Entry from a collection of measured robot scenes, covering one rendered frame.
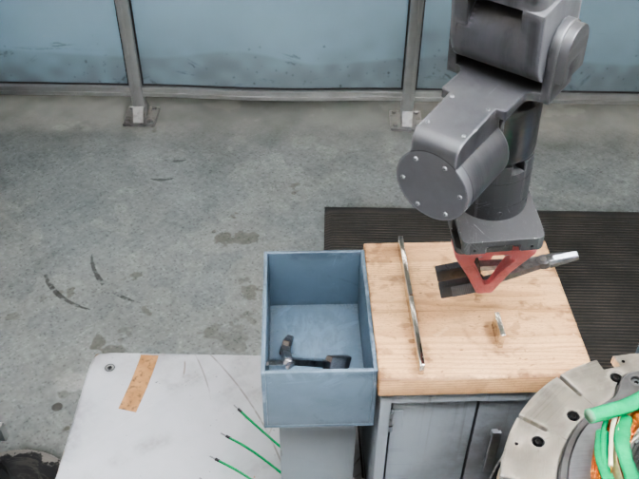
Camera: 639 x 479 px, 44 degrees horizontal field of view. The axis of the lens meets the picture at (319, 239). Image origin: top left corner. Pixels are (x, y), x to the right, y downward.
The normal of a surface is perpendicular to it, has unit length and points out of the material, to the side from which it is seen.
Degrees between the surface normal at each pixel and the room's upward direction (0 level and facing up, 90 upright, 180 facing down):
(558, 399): 0
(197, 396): 0
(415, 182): 95
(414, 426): 90
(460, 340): 0
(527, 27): 99
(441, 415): 90
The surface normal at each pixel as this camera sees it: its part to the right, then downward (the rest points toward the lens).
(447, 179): -0.62, 0.58
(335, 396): 0.04, 0.65
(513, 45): -0.61, 0.39
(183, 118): 0.01, -0.76
